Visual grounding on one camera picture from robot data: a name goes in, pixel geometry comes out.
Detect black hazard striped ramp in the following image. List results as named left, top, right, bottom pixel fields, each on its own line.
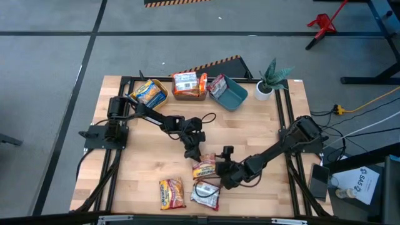
left=168, top=55, right=254, bottom=79

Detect grey translucent plastic bin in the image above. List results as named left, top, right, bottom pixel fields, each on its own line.
left=171, top=72, right=209, bottom=101

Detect clear plastic bottle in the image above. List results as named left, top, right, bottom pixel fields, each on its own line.
left=334, top=186, right=358, bottom=200

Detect black camera cable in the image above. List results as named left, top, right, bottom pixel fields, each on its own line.
left=193, top=173, right=262, bottom=199
left=199, top=111, right=218, bottom=126

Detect white floor cable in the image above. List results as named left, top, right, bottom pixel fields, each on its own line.
left=331, top=111, right=400, bottom=144

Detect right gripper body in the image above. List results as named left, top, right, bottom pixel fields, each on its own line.
left=217, top=159, right=244, bottom=190

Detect yellow plastic bin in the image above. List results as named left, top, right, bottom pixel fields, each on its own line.
left=126, top=77, right=170, bottom=111

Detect teal plastic bin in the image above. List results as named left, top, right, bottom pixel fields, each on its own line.
left=207, top=74, right=249, bottom=113

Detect orange Maruchan noodle pack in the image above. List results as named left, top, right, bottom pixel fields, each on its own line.
left=173, top=89, right=201, bottom=98
left=198, top=72, right=209, bottom=96
left=172, top=71, right=200, bottom=94

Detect dark side table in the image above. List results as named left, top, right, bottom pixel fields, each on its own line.
left=323, top=142, right=387, bottom=224

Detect black crossbeam silver brackets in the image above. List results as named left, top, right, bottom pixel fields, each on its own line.
left=0, top=211, right=400, bottom=225

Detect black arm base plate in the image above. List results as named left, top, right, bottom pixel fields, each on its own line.
left=77, top=124, right=129, bottom=151
left=279, top=127, right=324, bottom=154

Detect black left camera cable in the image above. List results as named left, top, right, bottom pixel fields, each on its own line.
left=199, top=111, right=218, bottom=126

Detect black aluminium table frame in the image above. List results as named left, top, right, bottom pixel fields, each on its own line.
left=70, top=74, right=334, bottom=218

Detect red Maruchan noodle pack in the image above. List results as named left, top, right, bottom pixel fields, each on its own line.
left=206, top=74, right=228, bottom=100
left=191, top=152, right=217, bottom=180
left=158, top=177, right=187, bottom=211
left=190, top=179, right=221, bottom=212

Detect black desk frame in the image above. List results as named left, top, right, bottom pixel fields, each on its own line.
left=339, top=0, right=400, bottom=86

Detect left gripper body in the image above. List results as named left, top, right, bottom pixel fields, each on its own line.
left=183, top=129, right=206, bottom=151

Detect red floor stand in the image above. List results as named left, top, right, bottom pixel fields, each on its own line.
left=305, top=0, right=349, bottom=51

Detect black floor cable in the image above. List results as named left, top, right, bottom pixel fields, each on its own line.
left=311, top=97, right=400, bottom=121
left=315, top=124, right=400, bottom=151

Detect white plant pot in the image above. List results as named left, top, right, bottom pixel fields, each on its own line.
left=254, top=79, right=275, bottom=101

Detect black hazard striped mat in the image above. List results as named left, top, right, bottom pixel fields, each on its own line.
left=143, top=0, right=213, bottom=9

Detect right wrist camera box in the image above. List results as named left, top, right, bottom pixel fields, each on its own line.
left=222, top=145, right=235, bottom=162

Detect white printed paper sheet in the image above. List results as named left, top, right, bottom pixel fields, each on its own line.
left=330, top=165, right=381, bottom=206

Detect black smartphone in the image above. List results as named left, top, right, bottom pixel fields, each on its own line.
left=308, top=164, right=331, bottom=200

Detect grey furniture leg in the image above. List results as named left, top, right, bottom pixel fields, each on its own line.
left=0, top=132, right=23, bottom=147

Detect black right camera cable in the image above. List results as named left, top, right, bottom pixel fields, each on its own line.
left=193, top=173, right=262, bottom=199

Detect green potted plant leaves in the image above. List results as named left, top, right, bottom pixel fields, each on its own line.
left=258, top=57, right=295, bottom=91

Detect yellow extension cable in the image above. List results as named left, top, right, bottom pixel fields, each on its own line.
left=332, top=86, right=400, bottom=115

